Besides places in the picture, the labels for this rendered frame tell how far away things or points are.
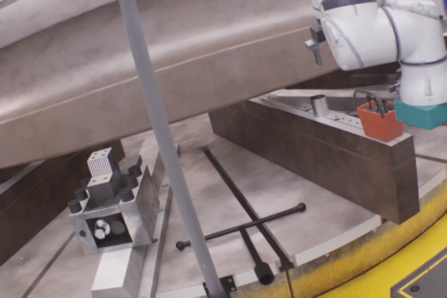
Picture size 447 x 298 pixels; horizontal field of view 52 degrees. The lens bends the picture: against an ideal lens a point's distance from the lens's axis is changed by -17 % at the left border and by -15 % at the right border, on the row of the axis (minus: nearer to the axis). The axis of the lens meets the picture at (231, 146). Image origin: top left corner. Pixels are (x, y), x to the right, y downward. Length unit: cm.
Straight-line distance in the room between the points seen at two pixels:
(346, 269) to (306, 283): 21
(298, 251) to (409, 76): 112
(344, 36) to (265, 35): 136
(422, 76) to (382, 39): 15
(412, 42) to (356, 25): 16
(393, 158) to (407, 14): 92
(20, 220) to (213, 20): 169
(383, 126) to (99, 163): 126
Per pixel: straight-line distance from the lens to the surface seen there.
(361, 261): 247
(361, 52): 127
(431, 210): 274
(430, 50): 133
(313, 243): 226
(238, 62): 250
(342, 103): 369
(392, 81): 346
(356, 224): 233
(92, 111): 252
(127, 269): 217
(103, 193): 234
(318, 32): 177
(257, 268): 211
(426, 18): 132
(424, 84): 134
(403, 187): 218
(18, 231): 320
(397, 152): 211
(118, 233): 235
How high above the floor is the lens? 147
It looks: 18 degrees down
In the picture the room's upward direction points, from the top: 15 degrees counter-clockwise
